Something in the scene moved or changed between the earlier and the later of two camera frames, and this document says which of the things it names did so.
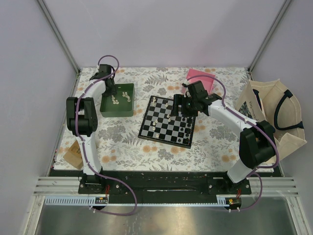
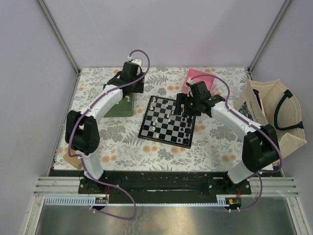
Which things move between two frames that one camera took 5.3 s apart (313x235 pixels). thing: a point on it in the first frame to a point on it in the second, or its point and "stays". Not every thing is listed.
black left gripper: (113, 91) to (140, 87)
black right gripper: (180, 100) stays
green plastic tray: (121, 104) stays
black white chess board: (159, 125) stays
